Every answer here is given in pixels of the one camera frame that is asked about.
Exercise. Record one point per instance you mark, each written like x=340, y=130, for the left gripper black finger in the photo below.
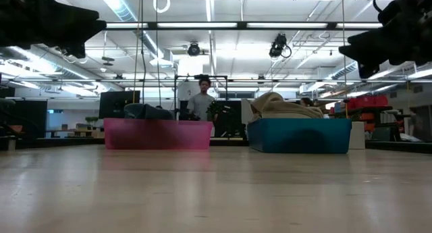
x=77, y=50
x=77, y=25

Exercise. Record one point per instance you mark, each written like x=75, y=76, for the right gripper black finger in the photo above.
x=368, y=70
x=368, y=47

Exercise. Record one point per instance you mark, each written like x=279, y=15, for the dark blue knit hat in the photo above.
x=145, y=112

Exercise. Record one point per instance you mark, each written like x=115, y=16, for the red storage bins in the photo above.
x=368, y=101

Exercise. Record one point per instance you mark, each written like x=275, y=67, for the black shelf table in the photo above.
x=361, y=110

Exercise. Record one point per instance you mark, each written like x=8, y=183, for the black computer monitor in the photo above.
x=113, y=103

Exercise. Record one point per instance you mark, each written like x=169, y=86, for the white box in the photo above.
x=357, y=135

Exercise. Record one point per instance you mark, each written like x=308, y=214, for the person behind blue bin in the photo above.
x=306, y=101

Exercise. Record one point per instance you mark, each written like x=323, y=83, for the small potted plant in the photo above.
x=91, y=120

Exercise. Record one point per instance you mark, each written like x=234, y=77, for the blue plastic bin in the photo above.
x=300, y=135

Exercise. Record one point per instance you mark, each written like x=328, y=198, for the pink plastic bin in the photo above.
x=155, y=133

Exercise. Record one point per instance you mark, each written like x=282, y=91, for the standing person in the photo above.
x=202, y=104

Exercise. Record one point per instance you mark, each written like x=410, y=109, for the dark background screen panel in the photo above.
x=233, y=125

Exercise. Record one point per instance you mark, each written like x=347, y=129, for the black table edge rail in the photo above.
x=401, y=147

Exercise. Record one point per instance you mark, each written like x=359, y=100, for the round black ceiling camera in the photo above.
x=193, y=49

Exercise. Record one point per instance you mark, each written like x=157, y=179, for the black overhead frame bar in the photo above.
x=243, y=25

